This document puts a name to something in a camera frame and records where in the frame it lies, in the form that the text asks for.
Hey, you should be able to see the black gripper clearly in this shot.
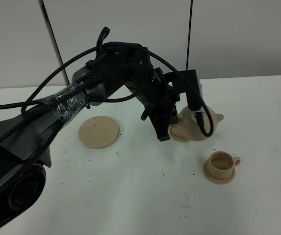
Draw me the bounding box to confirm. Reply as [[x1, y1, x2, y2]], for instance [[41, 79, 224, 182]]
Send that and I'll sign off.
[[140, 68, 180, 141]]

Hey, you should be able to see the black braided camera cable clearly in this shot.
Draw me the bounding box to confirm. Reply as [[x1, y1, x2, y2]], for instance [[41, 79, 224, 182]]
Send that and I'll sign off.
[[0, 26, 216, 137]]

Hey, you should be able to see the far tan cup saucer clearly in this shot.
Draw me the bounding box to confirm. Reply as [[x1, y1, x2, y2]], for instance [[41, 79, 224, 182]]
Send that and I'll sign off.
[[169, 129, 190, 142]]

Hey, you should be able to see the tan cup saucer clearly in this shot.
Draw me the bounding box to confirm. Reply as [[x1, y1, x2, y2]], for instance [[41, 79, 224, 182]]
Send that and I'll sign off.
[[203, 160, 235, 185], [169, 129, 190, 142]]

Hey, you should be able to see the near tan teacup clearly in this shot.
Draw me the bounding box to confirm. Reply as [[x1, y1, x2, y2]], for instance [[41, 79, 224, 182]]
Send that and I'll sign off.
[[207, 151, 241, 180]]

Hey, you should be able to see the near tan cup saucer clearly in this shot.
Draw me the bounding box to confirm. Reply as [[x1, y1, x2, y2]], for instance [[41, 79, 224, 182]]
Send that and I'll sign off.
[[203, 160, 235, 185]]

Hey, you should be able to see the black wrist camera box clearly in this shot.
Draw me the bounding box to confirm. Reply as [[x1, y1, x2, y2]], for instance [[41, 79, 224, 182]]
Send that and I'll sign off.
[[163, 70, 202, 112]]

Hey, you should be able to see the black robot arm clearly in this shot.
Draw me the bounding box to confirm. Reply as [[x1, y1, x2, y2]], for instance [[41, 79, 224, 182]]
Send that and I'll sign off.
[[0, 42, 179, 228]]

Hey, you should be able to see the tan teapot saucer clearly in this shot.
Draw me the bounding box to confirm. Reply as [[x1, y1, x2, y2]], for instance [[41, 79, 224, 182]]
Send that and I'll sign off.
[[78, 116, 120, 149]]

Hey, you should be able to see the tan clay teapot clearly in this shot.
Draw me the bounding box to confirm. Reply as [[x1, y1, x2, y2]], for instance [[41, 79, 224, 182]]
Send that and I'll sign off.
[[169, 106, 224, 141]]

